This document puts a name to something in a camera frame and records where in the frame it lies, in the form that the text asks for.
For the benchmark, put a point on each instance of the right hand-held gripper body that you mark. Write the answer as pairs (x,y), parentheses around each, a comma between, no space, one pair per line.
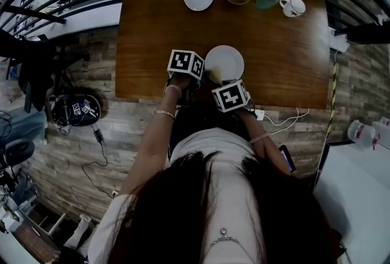
(231,98)

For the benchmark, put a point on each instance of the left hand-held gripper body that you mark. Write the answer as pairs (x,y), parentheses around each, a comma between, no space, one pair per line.
(184,61)

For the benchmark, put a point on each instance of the beige sponge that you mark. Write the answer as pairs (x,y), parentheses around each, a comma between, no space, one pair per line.
(217,74)

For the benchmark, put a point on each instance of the big white plate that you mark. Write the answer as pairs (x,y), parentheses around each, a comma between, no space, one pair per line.
(227,61)

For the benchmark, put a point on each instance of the person's right forearm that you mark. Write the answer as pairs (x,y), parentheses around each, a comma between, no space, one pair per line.
(265,147)

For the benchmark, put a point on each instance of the person's left forearm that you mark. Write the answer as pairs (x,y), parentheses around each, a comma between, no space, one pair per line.
(155,137)

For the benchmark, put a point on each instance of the person's left hand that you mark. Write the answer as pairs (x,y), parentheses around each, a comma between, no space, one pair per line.
(176,84)

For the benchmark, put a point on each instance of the person's black trousers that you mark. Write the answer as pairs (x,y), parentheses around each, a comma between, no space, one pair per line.
(207,116)

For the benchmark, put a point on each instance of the white charger block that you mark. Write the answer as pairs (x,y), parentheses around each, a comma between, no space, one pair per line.
(259,114)

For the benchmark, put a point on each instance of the person's white shirt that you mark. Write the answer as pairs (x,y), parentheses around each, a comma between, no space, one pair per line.
(213,141)

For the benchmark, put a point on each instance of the pink wrist band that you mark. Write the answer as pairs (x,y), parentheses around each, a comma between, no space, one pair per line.
(260,137)

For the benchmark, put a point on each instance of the black smartphone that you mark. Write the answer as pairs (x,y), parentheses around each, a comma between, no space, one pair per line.
(288,159)

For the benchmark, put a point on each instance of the yellow black floor tape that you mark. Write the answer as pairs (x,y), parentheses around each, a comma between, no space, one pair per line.
(334,86)

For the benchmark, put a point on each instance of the white mug with leaf print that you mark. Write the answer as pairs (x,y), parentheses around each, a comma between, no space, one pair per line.
(295,6)

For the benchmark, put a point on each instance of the white flat box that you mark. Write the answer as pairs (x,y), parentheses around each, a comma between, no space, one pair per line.
(338,41)

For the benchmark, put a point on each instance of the white plastic jug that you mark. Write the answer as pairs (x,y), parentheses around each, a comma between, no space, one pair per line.
(382,131)
(361,133)

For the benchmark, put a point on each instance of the black office chair with clothes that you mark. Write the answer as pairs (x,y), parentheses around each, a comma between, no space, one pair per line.
(36,67)

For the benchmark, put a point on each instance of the white side table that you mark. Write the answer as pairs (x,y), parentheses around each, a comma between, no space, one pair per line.
(359,195)

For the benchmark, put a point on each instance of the grey blue cloth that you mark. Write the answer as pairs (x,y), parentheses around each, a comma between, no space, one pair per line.
(27,122)

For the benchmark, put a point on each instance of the small white plug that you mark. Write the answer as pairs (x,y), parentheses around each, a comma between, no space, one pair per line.
(381,19)

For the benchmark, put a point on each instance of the black swivel chair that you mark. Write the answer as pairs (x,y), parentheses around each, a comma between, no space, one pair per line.
(18,150)

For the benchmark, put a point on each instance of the dark wooden post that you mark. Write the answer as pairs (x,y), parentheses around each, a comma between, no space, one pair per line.
(368,34)

